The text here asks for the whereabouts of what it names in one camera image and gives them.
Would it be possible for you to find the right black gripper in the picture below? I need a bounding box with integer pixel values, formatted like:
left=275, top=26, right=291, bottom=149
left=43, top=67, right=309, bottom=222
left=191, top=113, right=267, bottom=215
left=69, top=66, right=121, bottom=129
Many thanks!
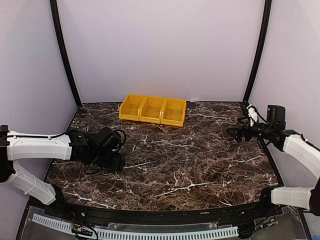
left=227, top=116, right=275, bottom=144

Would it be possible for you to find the left yellow plastic bin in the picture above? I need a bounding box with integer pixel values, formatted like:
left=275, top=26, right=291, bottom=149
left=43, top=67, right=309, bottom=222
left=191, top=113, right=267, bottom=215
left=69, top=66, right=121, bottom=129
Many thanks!
left=119, top=94, right=146, bottom=121

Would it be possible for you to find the yellow plastic bin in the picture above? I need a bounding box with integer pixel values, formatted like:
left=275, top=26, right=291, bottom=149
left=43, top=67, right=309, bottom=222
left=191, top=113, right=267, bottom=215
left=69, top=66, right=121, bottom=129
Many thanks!
left=119, top=94, right=146, bottom=121
left=139, top=96, right=166, bottom=124
left=160, top=98, right=187, bottom=127

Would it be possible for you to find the right yellow plastic bin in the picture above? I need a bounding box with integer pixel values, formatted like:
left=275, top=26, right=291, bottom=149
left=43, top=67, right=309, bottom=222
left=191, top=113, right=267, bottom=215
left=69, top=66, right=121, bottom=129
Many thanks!
left=160, top=98, right=187, bottom=127

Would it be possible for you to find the middle yellow plastic bin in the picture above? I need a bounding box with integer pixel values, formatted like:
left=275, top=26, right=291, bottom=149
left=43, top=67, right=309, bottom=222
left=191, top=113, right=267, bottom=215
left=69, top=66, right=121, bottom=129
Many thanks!
left=139, top=96, right=166, bottom=124

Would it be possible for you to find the left black frame post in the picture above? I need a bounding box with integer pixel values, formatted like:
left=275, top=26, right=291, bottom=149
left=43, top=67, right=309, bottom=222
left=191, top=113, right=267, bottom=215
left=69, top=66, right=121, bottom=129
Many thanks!
left=49, top=0, right=82, bottom=108

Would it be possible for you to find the right black frame post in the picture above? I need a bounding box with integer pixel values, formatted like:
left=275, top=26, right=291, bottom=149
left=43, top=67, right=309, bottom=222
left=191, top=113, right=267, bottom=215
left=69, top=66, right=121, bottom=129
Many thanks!
left=242, top=0, right=272, bottom=102

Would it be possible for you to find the black frame post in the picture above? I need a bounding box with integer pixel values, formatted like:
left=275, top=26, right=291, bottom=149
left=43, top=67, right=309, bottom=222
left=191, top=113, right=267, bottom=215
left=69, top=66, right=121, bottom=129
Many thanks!
left=49, top=0, right=82, bottom=108
left=242, top=0, right=272, bottom=102

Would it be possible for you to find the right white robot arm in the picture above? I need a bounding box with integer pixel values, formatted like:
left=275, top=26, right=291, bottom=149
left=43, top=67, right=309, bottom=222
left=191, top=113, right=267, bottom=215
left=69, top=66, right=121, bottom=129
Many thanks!
left=226, top=122, right=320, bottom=217

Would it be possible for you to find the black front rail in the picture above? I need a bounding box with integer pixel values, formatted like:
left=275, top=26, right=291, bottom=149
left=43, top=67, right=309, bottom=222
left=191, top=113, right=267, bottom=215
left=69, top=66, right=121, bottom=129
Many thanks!
left=51, top=203, right=262, bottom=226

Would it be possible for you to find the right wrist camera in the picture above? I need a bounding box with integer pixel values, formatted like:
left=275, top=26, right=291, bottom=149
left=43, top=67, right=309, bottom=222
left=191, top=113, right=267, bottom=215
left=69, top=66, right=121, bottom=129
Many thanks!
left=267, top=105, right=286, bottom=123

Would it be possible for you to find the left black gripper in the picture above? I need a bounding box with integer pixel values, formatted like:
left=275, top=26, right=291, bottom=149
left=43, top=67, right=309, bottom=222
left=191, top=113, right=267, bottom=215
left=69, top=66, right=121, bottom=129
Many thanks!
left=90, top=149, right=125, bottom=172

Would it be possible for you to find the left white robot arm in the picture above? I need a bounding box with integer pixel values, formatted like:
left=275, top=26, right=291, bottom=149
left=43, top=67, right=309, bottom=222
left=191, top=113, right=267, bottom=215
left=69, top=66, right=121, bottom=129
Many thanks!
left=0, top=125, right=127, bottom=218

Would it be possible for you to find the white wire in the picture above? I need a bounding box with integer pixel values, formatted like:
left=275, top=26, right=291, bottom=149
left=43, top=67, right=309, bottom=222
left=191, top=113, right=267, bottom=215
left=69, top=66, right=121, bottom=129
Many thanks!
left=101, top=169, right=121, bottom=179

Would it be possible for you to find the white slotted cable duct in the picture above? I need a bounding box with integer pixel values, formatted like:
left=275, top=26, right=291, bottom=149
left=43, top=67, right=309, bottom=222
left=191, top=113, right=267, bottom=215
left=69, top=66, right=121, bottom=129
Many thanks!
left=31, top=213, right=239, bottom=240

